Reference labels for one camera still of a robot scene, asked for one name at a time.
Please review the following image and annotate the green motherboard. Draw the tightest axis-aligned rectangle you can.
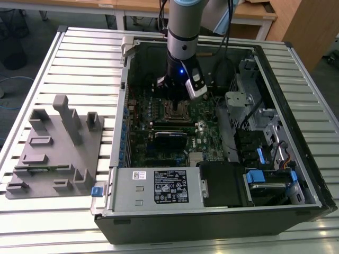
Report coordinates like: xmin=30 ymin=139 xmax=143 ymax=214
xmin=126 ymin=84 xmax=231 ymax=169

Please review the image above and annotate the wooden cabinet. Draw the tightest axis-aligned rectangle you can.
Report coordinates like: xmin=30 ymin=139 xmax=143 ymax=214
xmin=267 ymin=0 xmax=339 ymax=74

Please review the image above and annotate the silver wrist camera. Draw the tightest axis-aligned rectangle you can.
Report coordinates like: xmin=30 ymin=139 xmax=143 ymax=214
xmin=184 ymin=67 xmax=208 ymax=101

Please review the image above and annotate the black PC case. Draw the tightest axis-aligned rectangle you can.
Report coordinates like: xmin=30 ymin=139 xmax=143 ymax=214
xmin=90 ymin=35 xmax=338 ymax=246

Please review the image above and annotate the blue plastic tab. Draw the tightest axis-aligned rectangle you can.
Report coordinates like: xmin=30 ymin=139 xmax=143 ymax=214
xmin=255 ymin=148 xmax=266 ymax=165

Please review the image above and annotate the silver metal drive cage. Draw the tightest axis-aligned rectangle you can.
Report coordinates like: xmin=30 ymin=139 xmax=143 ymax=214
xmin=224 ymin=58 xmax=286 ymax=133

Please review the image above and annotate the CPU socket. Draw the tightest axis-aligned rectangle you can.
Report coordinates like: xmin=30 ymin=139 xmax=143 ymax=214
xmin=163 ymin=98 xmax=193 ymax=122

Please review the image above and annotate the grey parts rack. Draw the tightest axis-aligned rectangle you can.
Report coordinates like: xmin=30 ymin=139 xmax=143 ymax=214
xmin=4 ymin=94 xmax=105 ymax=199

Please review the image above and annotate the black disk bay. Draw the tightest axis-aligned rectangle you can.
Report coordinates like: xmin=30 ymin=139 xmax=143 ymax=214
xmin=234 ymin=129 xmax=269 ymax=164

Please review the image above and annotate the metal socket cover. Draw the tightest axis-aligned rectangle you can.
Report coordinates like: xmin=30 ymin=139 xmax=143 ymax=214
xmin=165 ymin=100 xmax=190 ymax=120

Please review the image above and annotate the blue floor cable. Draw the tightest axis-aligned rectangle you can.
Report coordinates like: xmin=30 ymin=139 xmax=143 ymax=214
xmin=0 ymin=75 xmax=35 ymax=111

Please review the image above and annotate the black plastic shroud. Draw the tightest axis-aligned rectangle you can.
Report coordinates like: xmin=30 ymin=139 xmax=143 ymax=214
xmin=198 ymin=161 xmax=255 ymax=208

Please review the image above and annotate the wooden desk white frame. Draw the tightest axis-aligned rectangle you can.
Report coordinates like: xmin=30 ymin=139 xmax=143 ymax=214
xmin=116 ymin=0 xmax=279 ymax=41

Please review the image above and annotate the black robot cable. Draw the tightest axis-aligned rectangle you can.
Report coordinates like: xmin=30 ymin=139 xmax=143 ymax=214
xmin=211 ymin=0 xmax=235 ymax=75

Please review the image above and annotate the silver chipset heatsink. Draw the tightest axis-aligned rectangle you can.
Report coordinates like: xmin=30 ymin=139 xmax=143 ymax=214
xmin=189 ymin=151 xmax=205 ymax=163

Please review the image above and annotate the hard disk in blue carrier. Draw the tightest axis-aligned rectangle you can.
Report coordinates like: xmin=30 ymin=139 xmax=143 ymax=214
xmin=243 ymin=170 xmax=288 ymax=193

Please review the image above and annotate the silver power supply unit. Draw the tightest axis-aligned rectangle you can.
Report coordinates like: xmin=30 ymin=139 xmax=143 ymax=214
xmin=105 ymin=166 xmax=207 ymax=212

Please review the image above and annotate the black graphics card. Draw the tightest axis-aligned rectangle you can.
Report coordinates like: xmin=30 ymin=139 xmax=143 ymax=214
xmin=153 ymin=131 xmax=189 ymax=157

